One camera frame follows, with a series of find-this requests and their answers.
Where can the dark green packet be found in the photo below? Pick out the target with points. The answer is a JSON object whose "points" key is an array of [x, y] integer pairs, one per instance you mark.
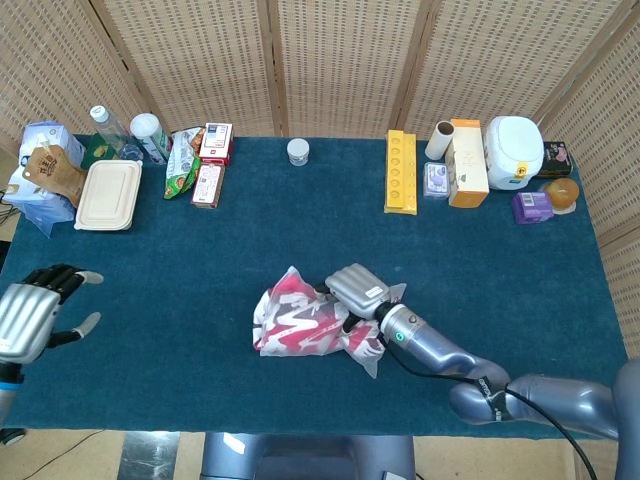
{"points": [[97, 152]]}

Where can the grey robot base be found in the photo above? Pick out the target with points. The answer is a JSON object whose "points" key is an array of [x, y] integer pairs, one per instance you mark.
{"points": [[310, 457]]}

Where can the red white snack bag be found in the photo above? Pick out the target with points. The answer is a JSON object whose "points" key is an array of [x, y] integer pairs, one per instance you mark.
{"points": [[372, 369]]}

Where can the red white carton box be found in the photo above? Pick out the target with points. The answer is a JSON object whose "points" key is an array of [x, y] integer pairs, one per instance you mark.
{"points": [[216, 142]]}

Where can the flat red brown box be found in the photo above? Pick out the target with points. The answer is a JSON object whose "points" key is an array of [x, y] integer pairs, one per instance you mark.
{"points": [[207, 186]]}

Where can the red white clothes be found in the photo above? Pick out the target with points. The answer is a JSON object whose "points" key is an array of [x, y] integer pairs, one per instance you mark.
{"points": [[295, 336]]}

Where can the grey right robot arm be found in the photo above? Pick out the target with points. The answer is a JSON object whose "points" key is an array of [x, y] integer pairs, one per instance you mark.
{"points": [[435, 350]]}

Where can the beige lidded lunch box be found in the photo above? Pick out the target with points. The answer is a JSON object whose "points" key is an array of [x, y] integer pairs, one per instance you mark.
{"points": [[107, 195]]}

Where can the purple package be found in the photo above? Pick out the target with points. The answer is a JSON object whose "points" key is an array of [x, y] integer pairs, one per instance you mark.
{"points": [[532, 207]]}

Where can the clear box with purple soap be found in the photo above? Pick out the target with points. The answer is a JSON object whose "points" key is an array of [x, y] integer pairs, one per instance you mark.
{"points": [[436, 180]]}

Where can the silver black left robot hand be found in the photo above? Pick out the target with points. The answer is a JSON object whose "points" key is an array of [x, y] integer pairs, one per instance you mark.
{"points": [[25, 320]]}

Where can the green snack bag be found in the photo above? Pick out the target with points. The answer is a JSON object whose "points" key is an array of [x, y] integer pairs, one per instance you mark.
{"points": [[181, 165]]}

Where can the white rice cooker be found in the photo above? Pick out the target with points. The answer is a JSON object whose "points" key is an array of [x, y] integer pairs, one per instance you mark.
{"points": [[512, 147]]}

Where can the white green cylindrical can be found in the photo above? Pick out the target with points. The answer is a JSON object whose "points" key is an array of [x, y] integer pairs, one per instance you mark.
{"points": [[147, 132]]}

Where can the teal table carpet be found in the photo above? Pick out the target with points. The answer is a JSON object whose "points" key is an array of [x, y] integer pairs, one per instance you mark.
{"points": [[200, 300]]}

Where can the brown paper pouch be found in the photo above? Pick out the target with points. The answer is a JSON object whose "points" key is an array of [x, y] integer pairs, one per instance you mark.
{"points": [[52, 172]]}

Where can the blue white plastic package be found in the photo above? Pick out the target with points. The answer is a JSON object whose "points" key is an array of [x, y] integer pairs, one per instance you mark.
{"points": [[47, 137]]}

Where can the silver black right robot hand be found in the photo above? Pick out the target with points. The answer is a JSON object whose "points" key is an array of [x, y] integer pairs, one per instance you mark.
{"points": [[357, 290]]}

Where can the wicker folding screen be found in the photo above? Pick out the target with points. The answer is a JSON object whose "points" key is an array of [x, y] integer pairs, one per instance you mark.
{"points": [[350, 60]]}

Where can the white paper roll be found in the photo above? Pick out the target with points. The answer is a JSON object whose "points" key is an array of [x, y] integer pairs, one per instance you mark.
{"points": [[439, 140]]}

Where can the small white jar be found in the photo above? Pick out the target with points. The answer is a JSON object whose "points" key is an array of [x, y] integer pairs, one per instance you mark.
{"points": [[298, 151]]}

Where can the clear plastic water bottle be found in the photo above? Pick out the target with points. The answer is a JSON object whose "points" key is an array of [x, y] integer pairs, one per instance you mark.
{"points": [[107, 127]]}

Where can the orange white tissue box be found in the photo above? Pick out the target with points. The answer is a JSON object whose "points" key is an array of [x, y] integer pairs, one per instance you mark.
{"points": [[467, 165]]}

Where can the yellow holder with holes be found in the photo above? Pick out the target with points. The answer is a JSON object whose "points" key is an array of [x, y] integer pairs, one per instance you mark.
{"points": [[401, 172]]}

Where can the wrapped brown bun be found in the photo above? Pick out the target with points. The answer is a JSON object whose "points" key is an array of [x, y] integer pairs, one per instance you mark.
{"points": [[562, 194]]}

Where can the dark box with pink print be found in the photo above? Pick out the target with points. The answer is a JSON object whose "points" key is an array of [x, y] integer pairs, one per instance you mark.
{"points": [[555, 159]]}

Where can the black caster wheel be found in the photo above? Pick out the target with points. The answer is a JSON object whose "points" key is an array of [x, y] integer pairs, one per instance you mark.
{"points": [[11, 436]]}

